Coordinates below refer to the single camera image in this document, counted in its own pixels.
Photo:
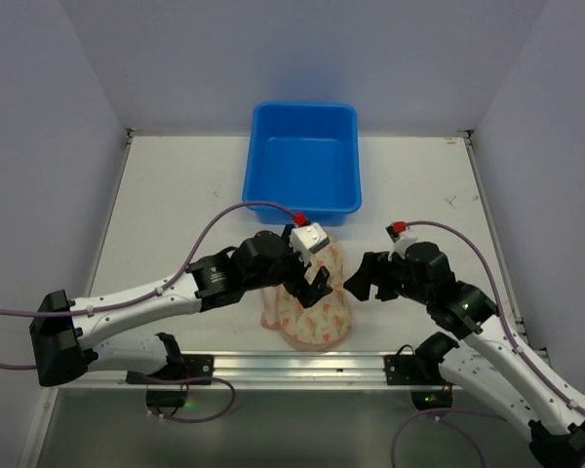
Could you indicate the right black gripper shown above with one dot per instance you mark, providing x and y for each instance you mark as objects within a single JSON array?
[{"x": 379, "y": 274}]

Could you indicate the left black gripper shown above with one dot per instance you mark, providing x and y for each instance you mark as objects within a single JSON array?
[{"x": 298, "y": 275}]

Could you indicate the floral mesh laundry bag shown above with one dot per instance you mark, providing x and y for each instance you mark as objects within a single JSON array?
[{"x": 322, "y": 326}]

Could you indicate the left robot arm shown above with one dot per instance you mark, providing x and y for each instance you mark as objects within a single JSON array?
[{"x": 71, "y": 337}]

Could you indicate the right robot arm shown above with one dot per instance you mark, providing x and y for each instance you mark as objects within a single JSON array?
[{"x": 476, "y": 352}]

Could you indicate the blue plastic bin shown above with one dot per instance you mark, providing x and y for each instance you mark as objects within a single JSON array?
[{"x": 304, "y": 156}]

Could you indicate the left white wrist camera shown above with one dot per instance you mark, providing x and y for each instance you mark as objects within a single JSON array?
[{"x": 308, "y": 240}]

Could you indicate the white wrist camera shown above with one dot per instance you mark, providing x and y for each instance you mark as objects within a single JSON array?
[
  {"x": 402, "y": 239},
  {"x": 308, "y": 240}
]

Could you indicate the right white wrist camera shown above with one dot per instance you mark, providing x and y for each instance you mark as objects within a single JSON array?
[{"x": 402, "y": 239}]

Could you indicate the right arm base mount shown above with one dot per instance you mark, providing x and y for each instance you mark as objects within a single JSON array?
[{"x": 419, "y": 380}]

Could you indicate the aluminium mounting rail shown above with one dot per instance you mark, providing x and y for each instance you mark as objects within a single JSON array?
[{"x": 286, "y": 368}]

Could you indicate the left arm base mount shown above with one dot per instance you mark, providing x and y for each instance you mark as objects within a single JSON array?
[{"x": 167, "y": 390}]

